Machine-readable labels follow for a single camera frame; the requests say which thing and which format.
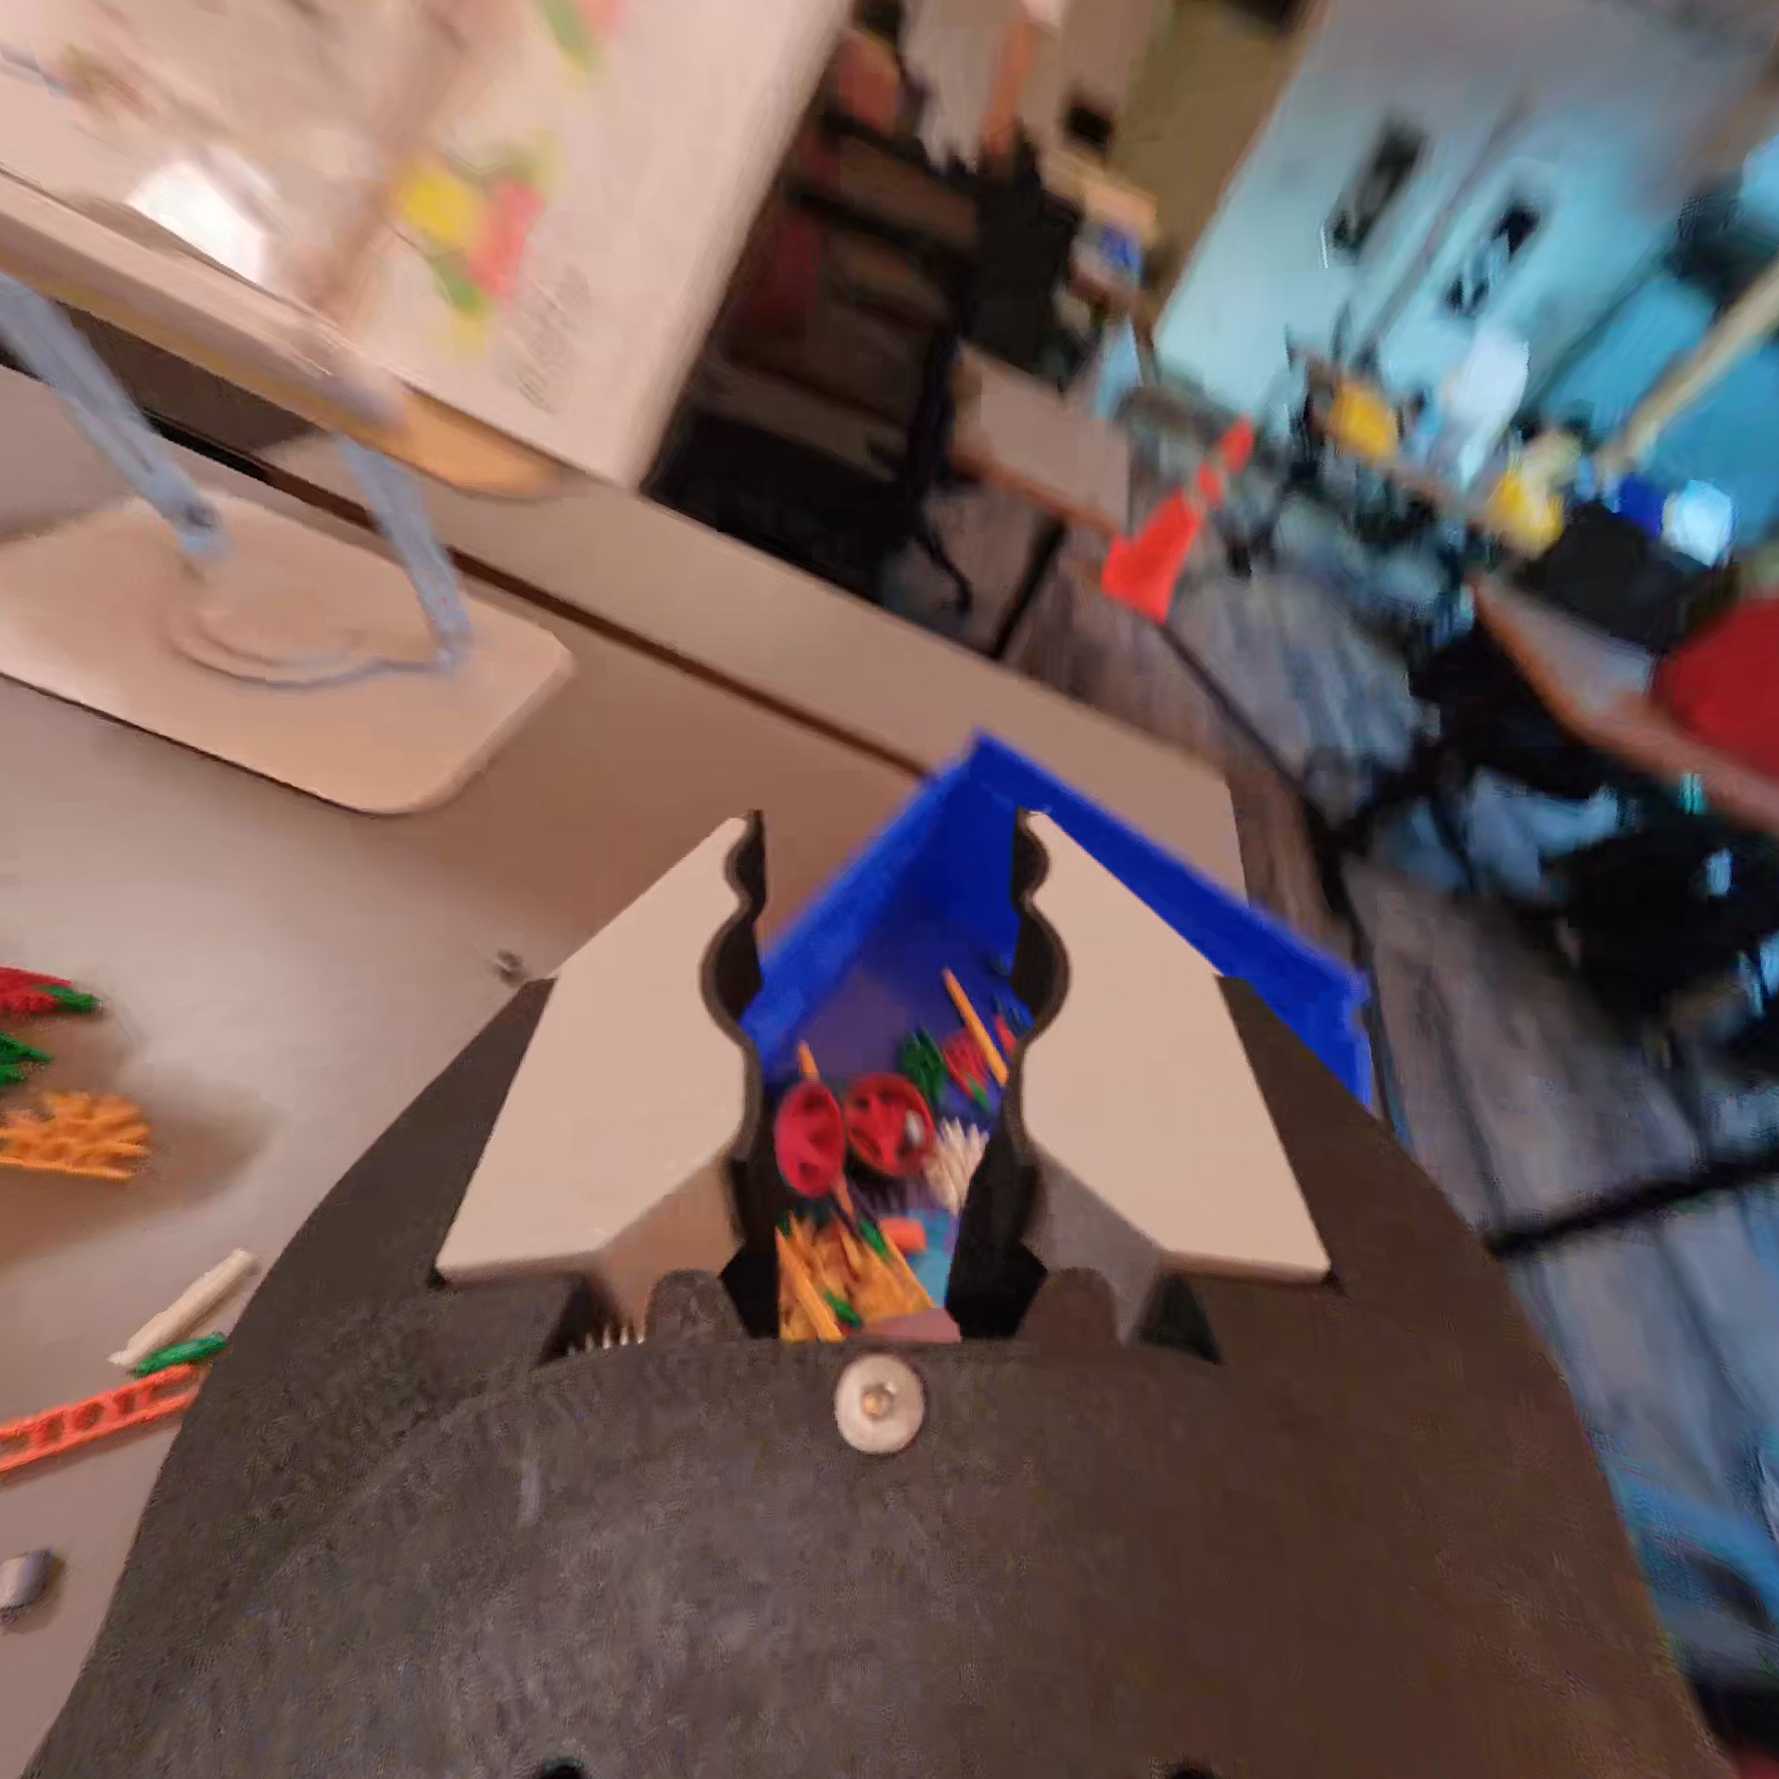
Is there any red fabric bag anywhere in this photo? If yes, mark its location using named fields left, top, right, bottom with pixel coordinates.
left=1654, top=597, right=1779, bottom=780

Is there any yellow fan connector piece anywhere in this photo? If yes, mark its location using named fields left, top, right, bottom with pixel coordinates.
left=0, top=1090, right=152, bottom=1183

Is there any white plastic rod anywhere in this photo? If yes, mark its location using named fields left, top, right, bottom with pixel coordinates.
left=108, top=1245, right=263, bottom=1373

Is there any white instruction sheet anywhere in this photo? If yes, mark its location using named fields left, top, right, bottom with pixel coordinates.
left=347, top=0, right=856, bottom=483

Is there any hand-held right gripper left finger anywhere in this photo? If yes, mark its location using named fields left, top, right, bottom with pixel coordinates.
left=435, top=816, right=771, bottom=1342

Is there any white document stand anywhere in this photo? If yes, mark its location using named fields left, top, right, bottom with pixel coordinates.
left=0, top=166, right=576, bottom=816

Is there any wooden table with black legs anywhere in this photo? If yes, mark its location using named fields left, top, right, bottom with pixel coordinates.
left=1465, top=575, right=1779, bottom=824

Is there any orange traffic cone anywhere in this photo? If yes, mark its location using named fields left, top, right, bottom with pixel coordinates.
left=1102, top=417, right=1261, bottom=626

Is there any pile of toy construction pieces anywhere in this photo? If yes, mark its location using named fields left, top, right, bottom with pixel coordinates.
left=771, top=965, right=1037, bottom=1342

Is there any orange ladder connector piece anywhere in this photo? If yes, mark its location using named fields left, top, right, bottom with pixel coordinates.
left=0, top=1364, right=208, bottom=1476

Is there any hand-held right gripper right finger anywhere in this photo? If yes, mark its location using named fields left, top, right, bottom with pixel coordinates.
left=955, top=809, right=1335, bottom=1342

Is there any blue bin with white tag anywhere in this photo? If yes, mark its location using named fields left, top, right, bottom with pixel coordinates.
left=742, top=733, right=1378, bottom=1342

